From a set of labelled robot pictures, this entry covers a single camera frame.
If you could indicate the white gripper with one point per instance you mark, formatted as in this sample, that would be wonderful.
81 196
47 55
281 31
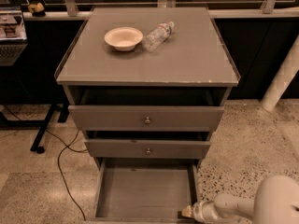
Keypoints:
198 211

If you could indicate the grey bottom drawer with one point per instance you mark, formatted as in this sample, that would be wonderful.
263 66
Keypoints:
145 191

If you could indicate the grey drawer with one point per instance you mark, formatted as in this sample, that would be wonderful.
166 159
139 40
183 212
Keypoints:
145 191
158 149
146 118

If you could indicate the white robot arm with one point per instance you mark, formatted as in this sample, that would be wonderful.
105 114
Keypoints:
276 202

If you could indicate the grey middle drawer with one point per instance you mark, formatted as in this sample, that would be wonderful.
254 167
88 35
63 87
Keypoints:
158 149

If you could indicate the grey drawer cabinet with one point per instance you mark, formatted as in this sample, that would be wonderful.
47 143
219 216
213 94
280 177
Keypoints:
191 68

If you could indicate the grey top drawer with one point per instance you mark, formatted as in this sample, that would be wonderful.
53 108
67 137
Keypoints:
146 118

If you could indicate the clear plastic water bottle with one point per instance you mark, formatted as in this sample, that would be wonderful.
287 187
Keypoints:
157 36

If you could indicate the white diagonal pillar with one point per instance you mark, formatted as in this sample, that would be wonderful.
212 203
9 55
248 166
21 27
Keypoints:
283 78

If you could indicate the white paper bowl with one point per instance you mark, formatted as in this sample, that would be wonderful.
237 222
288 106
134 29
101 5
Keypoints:
123 38

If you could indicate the metal window railing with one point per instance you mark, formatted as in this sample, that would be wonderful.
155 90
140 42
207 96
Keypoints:
155 6

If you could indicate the yellow black tape dispenser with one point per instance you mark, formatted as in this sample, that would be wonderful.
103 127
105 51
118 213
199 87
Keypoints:
36 9

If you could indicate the black desk frame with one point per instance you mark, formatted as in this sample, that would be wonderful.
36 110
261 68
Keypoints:
9 121

